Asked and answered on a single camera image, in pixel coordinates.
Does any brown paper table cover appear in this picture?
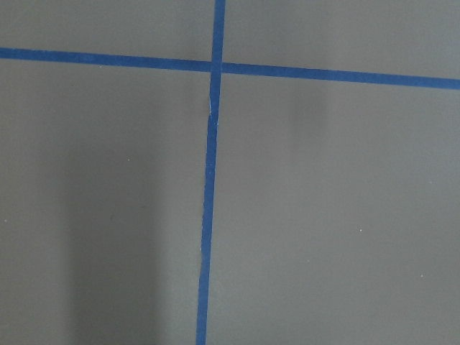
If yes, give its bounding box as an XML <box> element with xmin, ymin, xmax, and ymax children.
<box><xmin>1</xmin><ymin>1</ymin><xmax>459</xmax><ymax>344</ymax></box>

